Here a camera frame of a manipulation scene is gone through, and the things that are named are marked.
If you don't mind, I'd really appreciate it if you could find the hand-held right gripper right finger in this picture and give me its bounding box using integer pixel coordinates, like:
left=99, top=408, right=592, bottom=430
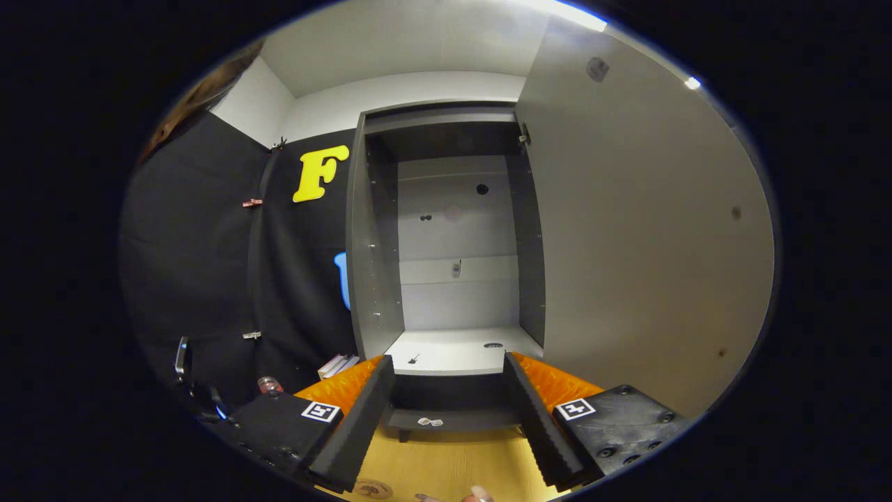
left=503, top=351, right=695, bottom=490

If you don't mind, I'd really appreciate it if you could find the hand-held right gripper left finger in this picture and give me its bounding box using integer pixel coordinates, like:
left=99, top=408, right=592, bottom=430
left=222, top=354, right=397, bottom=494

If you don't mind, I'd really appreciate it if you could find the grey cabinet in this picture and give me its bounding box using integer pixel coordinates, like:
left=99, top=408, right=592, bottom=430
left=346, top=101, right=548, bottom=443

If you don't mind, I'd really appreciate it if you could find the grey cabinet door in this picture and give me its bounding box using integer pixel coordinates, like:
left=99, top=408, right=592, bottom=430
left=516, top=14, right=776, bottom=419

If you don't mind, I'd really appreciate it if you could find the black backdrop cloth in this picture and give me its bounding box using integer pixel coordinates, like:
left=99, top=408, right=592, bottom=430
left=118, top=112, right=363, bottom=412

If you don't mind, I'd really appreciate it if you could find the person's head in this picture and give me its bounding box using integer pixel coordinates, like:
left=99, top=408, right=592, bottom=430
left=139, top=38, right=266, bottom=165

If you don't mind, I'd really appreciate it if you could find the long ceiling light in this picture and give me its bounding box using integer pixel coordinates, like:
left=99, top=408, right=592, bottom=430
left=516, top=0, right=608, bottom=32

